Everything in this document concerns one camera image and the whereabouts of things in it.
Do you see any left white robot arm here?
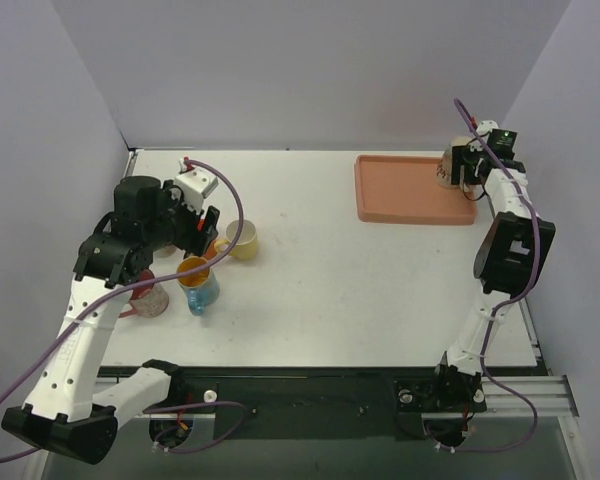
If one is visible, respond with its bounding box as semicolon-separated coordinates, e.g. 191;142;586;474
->
1;172;220;465

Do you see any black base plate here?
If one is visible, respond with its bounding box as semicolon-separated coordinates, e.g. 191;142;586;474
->
124;365;486;444

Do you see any aluminium rail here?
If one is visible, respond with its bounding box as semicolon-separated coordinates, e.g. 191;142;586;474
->
85;369;576;425

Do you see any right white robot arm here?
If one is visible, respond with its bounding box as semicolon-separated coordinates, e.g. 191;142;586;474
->
426;121;556;409

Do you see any blue-bottom cartoon mug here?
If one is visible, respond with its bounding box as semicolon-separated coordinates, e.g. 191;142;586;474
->
177;256;220;316

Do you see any pink cartoon mug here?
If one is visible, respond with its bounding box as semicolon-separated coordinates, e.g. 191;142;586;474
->
119;283;170;318

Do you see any yellow mug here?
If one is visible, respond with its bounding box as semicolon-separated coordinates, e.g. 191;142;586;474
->
213;220;259;261

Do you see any pink plastic tray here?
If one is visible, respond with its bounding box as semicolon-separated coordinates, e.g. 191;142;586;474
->
354;155;477;226

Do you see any cream green mug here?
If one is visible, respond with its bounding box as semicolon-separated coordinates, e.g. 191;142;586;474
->
436;136;470;191

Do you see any cream floral mug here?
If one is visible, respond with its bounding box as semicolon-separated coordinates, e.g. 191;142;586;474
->
154;244;178;258

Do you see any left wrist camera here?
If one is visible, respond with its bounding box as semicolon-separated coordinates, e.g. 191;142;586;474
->
174;167;218;213

